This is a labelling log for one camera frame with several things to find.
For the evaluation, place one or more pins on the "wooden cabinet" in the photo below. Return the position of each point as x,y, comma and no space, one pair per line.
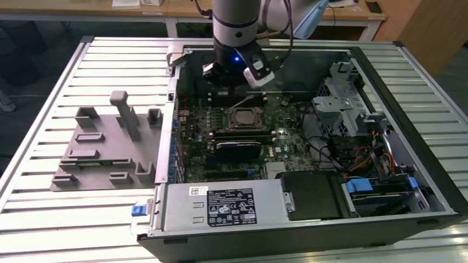
430,33

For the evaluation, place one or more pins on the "green motherboard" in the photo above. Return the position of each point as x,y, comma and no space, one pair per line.
292,161

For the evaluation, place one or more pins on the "hard disk in blue carrier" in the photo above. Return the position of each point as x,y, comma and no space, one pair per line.
360,186

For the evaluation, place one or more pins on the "grey metal stand foot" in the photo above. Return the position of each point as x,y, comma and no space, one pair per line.
6,102

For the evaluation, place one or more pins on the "metal locking lever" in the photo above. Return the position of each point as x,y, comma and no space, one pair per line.
241,102

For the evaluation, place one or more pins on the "black plastic shroud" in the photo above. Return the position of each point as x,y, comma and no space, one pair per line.
313,197

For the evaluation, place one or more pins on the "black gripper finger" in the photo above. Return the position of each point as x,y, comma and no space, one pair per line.
233,90

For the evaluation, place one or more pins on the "coin battery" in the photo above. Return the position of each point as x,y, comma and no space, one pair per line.
282,103

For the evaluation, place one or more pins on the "grey box with black bracket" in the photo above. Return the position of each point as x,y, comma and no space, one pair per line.
209,72

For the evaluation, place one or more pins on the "silver CPU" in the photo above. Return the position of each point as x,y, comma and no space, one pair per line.
245,117

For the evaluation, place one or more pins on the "wooden desk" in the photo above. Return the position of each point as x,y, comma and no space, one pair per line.
168,13

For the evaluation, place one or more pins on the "black open PC case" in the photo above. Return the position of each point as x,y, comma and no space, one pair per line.
256,246

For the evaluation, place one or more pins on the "CPU socket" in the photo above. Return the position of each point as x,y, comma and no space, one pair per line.
244,128

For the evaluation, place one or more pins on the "green RAM stick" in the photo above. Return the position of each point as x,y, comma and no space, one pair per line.
96,163

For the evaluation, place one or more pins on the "white paper box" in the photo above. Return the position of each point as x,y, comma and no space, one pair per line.
125,3

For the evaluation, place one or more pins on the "small white label box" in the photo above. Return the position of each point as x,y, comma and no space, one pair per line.
150,2

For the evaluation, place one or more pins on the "black phone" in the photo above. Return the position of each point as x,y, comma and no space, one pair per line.
373,6

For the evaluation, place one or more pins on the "silver chipset heatsink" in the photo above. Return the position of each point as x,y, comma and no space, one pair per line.
276,168

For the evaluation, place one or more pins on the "grey parts rack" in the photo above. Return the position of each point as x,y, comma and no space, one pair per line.
105,128

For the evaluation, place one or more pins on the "metal drive cage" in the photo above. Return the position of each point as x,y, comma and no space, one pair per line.
330,105

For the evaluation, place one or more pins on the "blue case latch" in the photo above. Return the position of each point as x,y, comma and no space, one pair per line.
136,210

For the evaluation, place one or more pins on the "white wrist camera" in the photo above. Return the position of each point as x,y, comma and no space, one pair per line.
258,79

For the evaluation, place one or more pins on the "silver power supply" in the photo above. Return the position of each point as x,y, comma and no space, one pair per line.
182,208

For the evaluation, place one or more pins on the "dark office chair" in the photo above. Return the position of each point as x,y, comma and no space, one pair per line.
21,49

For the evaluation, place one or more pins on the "black graphics card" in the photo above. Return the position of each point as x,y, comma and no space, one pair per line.
237,150

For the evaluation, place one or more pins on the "black expansion slot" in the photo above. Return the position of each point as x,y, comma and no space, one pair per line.
224,174

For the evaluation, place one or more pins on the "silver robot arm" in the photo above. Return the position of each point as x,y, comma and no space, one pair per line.
233,30

